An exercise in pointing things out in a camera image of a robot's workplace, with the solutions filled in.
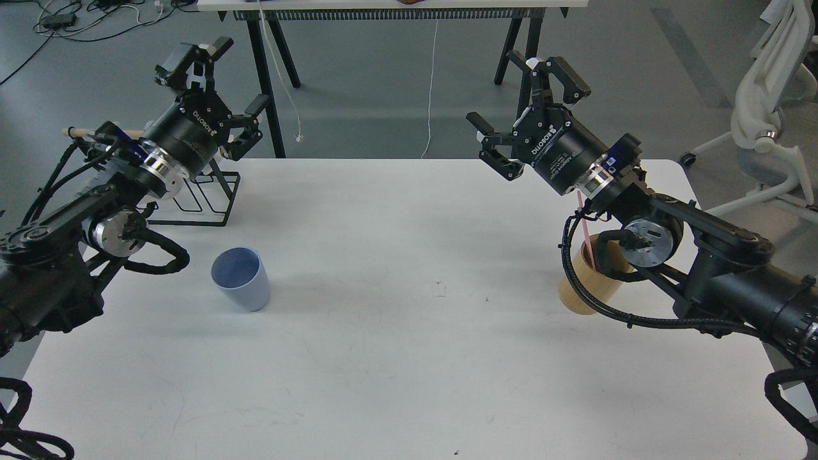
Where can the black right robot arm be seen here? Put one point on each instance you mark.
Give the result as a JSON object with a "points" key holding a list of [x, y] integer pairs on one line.
{"points": [[719, 275]]}

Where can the bamboo cylinder holder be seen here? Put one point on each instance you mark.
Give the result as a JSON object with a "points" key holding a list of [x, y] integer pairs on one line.
{"points": [[600, 286]]}

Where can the blue plastic cup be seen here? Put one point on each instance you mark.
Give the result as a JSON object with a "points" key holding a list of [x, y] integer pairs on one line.
{"points": [[239, 273]]}

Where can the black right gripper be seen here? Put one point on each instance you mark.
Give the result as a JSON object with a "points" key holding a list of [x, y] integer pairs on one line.
{"points": [[556, 145]]}

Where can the white trestle table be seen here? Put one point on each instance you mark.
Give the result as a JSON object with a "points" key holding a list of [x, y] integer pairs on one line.
{"points": [[386, 54]]}

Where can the pink chopstick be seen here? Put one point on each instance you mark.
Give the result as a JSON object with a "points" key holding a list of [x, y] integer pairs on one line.
{"points": [[586, 233]]}

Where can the wooden dowel rod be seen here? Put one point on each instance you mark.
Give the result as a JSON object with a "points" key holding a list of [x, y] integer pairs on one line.
{"points": [[78, 133]]}

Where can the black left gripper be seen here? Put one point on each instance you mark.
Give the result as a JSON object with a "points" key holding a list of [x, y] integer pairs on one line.
{"points": [[190, 133]]}

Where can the black wire cup rack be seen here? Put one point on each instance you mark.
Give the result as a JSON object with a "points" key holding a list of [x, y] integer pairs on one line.
{"points": [[205, 201]]}

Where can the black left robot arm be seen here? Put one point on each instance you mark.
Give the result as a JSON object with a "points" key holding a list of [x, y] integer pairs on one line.
{"points": [[91, 219]]}

